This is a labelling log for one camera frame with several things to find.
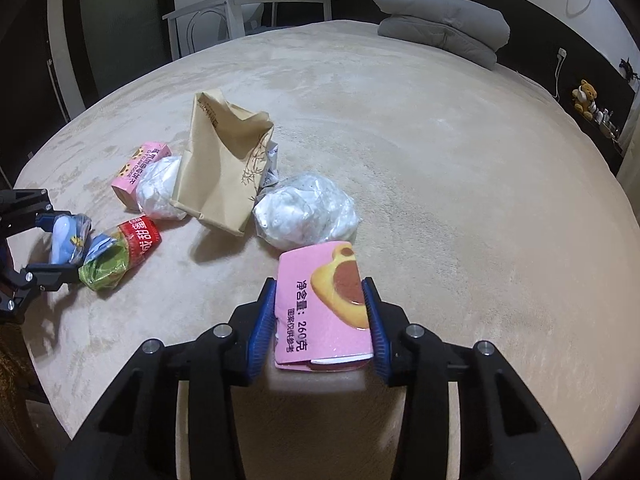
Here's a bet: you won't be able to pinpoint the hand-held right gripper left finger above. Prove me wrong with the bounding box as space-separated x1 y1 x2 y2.
52 277 278 480

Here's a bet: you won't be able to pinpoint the white desk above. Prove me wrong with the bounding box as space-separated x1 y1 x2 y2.
162 0 339 61

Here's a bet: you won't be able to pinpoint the blue white snack wrapper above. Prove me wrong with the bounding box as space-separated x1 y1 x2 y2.
50 212 94 267

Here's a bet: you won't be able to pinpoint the frosted glass door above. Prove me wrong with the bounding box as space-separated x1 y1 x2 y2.
47 0 174 122

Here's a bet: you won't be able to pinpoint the white charger with cable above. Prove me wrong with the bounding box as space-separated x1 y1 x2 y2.
552 47 569 102

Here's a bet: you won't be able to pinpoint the large pink snack box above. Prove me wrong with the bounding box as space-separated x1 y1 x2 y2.
274 241 373 372

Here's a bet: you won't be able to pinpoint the brown teddy bear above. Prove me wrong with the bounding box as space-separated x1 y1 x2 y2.
571 80 599 122

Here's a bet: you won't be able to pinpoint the small items on nightstand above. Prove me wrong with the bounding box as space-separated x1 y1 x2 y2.
594 107 624 142

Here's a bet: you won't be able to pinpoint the black figurine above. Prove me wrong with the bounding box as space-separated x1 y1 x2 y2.
617 57 640 84

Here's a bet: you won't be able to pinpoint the brown paper bag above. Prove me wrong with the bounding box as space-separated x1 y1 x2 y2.
170 89 276 237

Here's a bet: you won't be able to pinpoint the white printed wrapper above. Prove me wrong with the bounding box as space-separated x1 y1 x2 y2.
256 140 281 197

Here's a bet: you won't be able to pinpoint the clear plastic chair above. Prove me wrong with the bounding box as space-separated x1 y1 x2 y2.
186 7 229 57

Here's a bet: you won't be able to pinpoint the small pink cookie box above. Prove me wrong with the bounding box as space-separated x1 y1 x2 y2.
111 141 173 211

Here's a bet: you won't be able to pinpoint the grey pillows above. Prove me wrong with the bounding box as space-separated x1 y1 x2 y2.
374 0 511 72

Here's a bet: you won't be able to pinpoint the large white plastic bag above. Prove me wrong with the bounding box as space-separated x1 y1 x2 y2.
251 171 361 251

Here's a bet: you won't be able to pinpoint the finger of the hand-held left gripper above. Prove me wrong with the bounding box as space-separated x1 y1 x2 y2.
0 260 85 325
0 188 66 235

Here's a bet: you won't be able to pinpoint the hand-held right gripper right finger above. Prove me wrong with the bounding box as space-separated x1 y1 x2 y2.
361 276 583 480

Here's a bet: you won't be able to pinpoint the black headboard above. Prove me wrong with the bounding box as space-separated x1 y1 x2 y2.
330 0 632 173

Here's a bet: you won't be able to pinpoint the green and red snack bag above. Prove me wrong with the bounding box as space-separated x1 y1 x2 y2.
78 216 163 294

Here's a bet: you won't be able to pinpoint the small white plastic bag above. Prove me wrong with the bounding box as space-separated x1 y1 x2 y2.
136 156 189 221

